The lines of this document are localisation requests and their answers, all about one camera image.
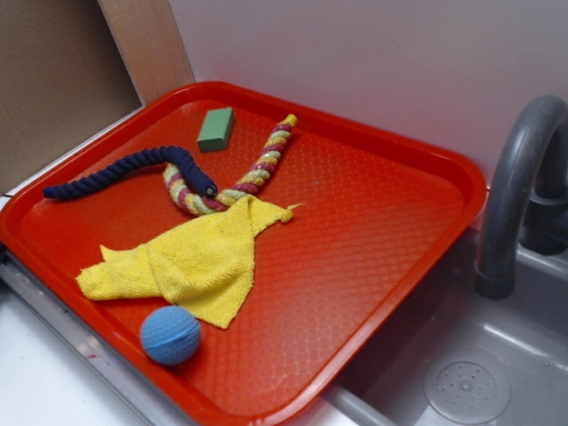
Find blue dimpled ball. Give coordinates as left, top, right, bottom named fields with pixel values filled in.
left=140, top=305, right=201, bottom=366

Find yellow cloth towel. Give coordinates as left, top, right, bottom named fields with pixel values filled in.
left=76, top=195, right=293, bottom=329

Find green rectangular block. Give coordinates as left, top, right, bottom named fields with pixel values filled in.
left=197, top=107, right=234, bottom=153

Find grey plastic sink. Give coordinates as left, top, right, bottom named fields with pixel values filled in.
left=322, top=228, right=568, bottom=426

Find wooden board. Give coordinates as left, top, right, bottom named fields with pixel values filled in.
left=99, top=0, right=195, bottom=105

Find grey curved faucet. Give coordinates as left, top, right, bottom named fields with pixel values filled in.
left=475, top=95, right=567, bottom=299

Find navy blue rope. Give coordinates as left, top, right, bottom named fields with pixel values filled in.
left=43, top=145, right=219, bottom=201

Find multicolour braided rope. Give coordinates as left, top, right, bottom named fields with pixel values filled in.
left=162, top=113, right=299, bottom=217

